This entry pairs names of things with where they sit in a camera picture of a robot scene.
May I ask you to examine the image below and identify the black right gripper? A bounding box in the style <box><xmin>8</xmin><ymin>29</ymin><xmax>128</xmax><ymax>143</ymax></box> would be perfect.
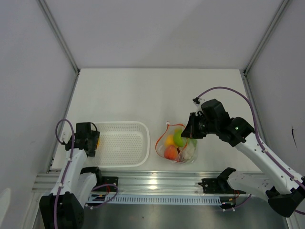
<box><xmin>181</xmin><ymin>112</ymin><xmax>218</xmax><ymax>139</ymax></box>

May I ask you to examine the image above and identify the white cauliflower with leaves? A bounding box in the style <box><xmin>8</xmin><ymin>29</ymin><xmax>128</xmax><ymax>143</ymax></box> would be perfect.
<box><xmin>179</xmin><ymin>139</ymin><xmax>197</xmax><ymax>163</ymax></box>

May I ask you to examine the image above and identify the green apple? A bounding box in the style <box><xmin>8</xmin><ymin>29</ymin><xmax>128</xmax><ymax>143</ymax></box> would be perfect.
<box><xmin>173</xmin><ymin>132</ymin><xmax>187</xmax><ymax>147</ymax></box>

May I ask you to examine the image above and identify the orange fruit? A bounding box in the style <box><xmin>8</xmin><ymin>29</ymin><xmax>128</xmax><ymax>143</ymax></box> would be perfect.
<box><xmin>164</xmin><ymin>135</ymin><xmax>176</xmax><ymax>147</ymax></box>

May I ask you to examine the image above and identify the clear zip top bag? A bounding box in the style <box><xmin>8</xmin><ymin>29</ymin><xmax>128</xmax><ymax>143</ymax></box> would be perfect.
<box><xmin>155</xmin><ymin>121</ymin><xmax>197</xmax><ymax>164</ymax></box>

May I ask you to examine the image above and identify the red peach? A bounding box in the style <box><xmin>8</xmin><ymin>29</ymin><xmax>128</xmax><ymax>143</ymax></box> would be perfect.
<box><xmin>164</xmin><ymin>145</ymin><xmax>178</xmax><ymax>160</ymax></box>

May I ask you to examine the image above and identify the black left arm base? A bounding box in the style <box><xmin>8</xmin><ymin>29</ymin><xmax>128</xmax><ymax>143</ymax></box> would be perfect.
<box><xmin>91</xmin><ymin>176</ymin><xmax>119</xmax><ymax>206</ymax></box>

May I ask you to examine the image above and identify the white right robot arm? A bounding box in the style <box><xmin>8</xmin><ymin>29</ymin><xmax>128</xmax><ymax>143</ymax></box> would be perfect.
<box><xmin>182</xmin><ymin>98</ymin><xmax>305</xmax><ymax>218</ymax></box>

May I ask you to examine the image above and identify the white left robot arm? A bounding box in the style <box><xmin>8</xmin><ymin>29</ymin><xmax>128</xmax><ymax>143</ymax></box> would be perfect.
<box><xmin>39</xmin><ymin>122</ymin><xmax>103</xmax><ymax>229</ymax></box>

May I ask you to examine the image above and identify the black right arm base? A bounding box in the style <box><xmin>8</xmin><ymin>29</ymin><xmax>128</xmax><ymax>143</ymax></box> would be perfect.
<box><xmin>198</xmin><ymin>178</ymin><xmax>245</xmax><ymax>211</ymax></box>

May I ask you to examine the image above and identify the white perforated plastic basket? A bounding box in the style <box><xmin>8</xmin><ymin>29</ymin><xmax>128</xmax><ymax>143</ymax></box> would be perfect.
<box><xmin>87</xmin><ymin>121</ymin><xmax>150</xmax><ymax>168</ymax></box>

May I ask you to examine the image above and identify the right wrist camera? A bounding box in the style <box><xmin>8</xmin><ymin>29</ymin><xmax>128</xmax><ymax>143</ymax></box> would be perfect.
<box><xmin>193</xmin><ymin>97</ymin><xmax>205</xmax><ymax>107</ymax></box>

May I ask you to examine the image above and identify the aluminium rail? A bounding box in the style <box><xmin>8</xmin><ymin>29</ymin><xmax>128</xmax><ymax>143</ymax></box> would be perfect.
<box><xmin>32</xmin><ymin>170</ymin><xmax>239</xmax><ymax>193</ymax></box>

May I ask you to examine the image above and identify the slotted cable duct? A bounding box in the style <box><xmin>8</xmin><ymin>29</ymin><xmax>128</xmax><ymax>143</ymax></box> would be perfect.
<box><xmin>88</xmin><ymin>194</ymin><xmax>222</xmax><ymax>206</ymax></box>

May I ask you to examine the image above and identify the left aluminium frame post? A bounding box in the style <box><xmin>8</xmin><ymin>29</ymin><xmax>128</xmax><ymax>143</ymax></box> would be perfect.
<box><xmin>36</xmin><ymin>0</ymin><xmax>80</xmax><ymax>73</ymax></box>

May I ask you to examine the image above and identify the aluminium frame post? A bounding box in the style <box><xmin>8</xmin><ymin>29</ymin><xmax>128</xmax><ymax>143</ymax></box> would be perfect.
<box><xmin>243</xmin><ymin>0</ymin><xmax>292</xmax><ymax>74</ymax></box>
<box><xmin>36</xmin><ymin>0</ymin><xmax>80</xmax><ymax>73</ymax></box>

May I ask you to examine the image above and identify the right aluminium frame post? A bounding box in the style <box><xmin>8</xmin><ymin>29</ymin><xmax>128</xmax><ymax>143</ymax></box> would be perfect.
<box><xmin>243</xmin><ymin>0</ymin><xmax>292</xmax><ymax>74</ymax></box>

